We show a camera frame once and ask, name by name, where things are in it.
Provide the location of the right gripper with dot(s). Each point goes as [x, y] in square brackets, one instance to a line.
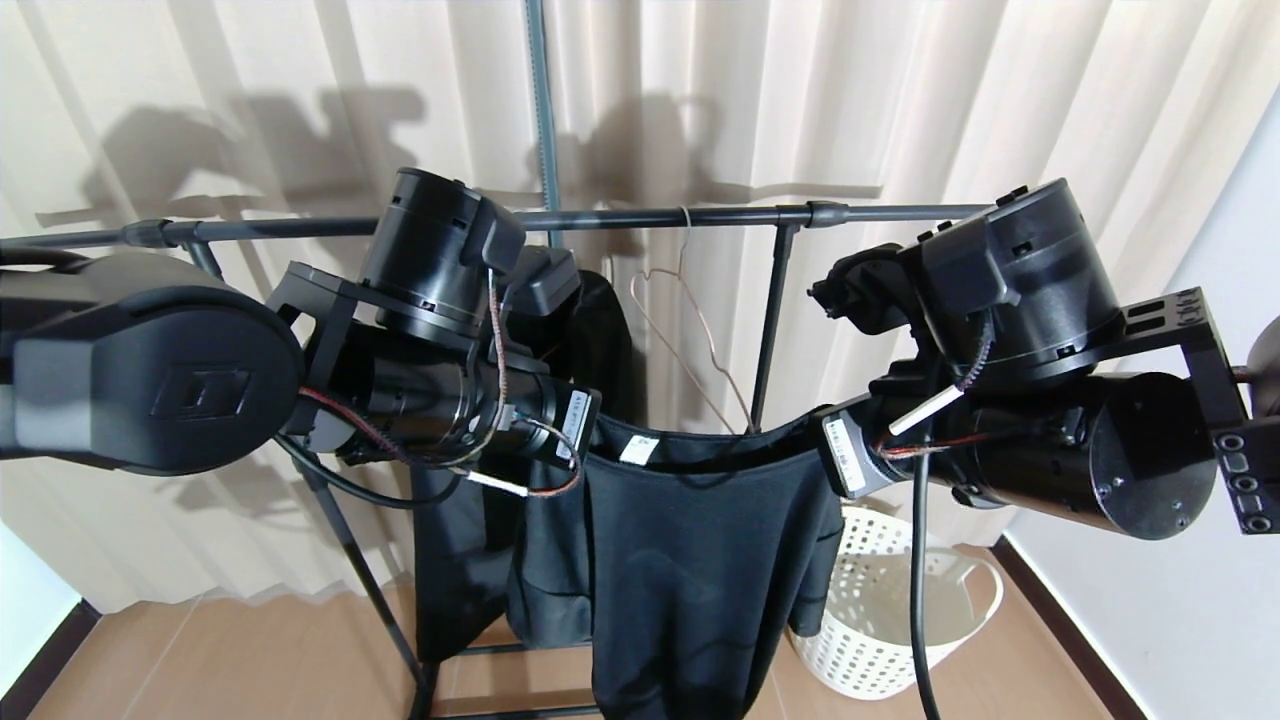
[1100, 460]

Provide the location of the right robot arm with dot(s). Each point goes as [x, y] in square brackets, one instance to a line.
[1020, 280]

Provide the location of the white curtain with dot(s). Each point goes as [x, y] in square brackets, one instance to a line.
[1000, 100]

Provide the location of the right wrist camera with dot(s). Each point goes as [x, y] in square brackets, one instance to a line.
[870, 290]

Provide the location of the black clothes rack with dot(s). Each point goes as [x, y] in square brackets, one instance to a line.
[740, 214]

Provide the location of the pink clothes hanger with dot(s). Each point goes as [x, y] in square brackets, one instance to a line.
[686, 235]

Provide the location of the black shorts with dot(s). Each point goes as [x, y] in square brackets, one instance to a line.
[460, 560]

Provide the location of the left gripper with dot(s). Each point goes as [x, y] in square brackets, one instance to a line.
[430, 400]

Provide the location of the black garment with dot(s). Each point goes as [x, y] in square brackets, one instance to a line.
[700, 560]

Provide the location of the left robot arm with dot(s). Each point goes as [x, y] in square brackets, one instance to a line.
[130, 370]

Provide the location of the white laundry basket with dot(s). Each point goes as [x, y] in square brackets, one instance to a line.
[960, 620]

